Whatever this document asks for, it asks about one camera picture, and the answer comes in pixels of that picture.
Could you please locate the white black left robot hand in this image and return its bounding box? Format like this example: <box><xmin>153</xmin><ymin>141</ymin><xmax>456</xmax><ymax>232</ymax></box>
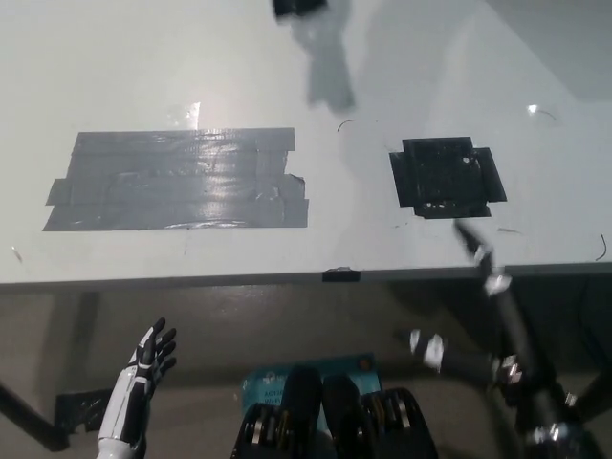
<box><xmin>98</xmin><ymin>317</ymin><xmax>179</xmax><ymax>444</ymax></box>

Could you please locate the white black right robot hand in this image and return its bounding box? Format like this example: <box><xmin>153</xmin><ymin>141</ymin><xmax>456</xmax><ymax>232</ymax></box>
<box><xmin>408</xmin><ymin>222</ymin><xmax>532</xmax><ymax>388</ymax></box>

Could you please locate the black stapler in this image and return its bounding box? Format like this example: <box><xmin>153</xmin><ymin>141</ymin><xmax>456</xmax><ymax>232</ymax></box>
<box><xmin>272</xmin><ymin>0</ymin><xmax>331</xmax><ymax>23</ymax></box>

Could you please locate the black table leg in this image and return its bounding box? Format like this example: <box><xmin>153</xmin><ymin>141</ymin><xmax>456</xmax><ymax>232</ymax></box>
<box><xmin>573</xmin><ymin>362</ymin><xmax>612</xmax><ymax>412</ymax></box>
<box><xmin>0</xmin><ymin>382</ymin><xmax>66</xmax><ymax>451</ymax></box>

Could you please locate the teal box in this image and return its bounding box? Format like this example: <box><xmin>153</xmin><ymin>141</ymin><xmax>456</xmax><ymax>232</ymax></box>
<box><xmin>241</xmin><ymin>352</ymin><xmax>383</xmax><ymax>431</ymax></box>

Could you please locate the black tape square patch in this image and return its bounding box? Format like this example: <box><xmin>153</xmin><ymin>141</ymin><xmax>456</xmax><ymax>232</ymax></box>
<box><xmin>388</xmin><ymin>136</ymin><xmax>508</xmax><ymax>220</ymax></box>

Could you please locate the clear tape piece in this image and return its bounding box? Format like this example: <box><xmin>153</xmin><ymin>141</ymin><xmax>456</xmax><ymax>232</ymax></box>
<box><xmin>166</xmin><ymin>98</ymin><xmax>203</xmax><ymax>129</ymax></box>

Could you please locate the grey duct tape patch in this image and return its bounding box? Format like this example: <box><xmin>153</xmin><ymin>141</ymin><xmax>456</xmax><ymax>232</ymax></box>
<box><xmin>41</xmin><ymin>127</ymin><xmax>311</xmax><ymax>232</ymax></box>

